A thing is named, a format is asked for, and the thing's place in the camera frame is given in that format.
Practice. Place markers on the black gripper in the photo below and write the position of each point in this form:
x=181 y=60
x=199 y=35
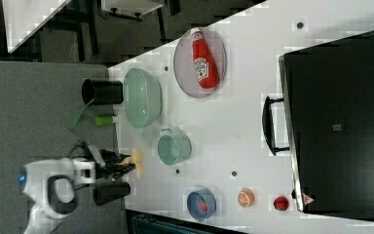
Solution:
x=115 y=165

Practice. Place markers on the yellow peeled toy banana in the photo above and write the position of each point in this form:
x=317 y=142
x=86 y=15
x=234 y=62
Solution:
x=135 y=159

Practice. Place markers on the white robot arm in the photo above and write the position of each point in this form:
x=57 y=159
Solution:
x=52 y=184

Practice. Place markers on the green mug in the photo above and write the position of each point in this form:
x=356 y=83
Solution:
x=173 y=147

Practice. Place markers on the green marker pen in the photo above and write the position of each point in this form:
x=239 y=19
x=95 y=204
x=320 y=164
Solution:
x=105 y=120

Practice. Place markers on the green perforated colander bowl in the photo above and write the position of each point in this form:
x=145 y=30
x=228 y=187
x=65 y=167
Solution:
x=142 y=98

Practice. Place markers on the black cylinder cup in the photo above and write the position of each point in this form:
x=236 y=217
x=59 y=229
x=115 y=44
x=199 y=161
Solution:
x=102 y=92

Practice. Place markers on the blue bowl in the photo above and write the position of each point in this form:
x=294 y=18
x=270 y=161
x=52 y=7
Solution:
x=193 y=200

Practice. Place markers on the red toy strawberry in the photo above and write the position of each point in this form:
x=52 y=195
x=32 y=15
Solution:
x=203 y=206

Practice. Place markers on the grey round plate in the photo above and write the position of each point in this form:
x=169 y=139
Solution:
x=183 y=65

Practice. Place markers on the red ketchup bottle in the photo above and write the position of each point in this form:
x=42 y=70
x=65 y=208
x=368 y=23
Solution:
x=203 y=62

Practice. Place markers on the orange slice toy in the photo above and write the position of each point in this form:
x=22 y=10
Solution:
x=246 y=198

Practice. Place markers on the red toy fruit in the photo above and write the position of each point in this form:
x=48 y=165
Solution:
x=281 y=203

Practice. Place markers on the black toaster oven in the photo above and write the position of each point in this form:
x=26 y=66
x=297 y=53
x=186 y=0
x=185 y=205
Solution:
x=328 y=99

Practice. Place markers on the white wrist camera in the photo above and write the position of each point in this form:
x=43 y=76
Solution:
x=97 y=155

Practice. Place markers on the black cylinder post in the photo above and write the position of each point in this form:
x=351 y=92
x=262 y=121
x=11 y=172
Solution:
x=108 y=193

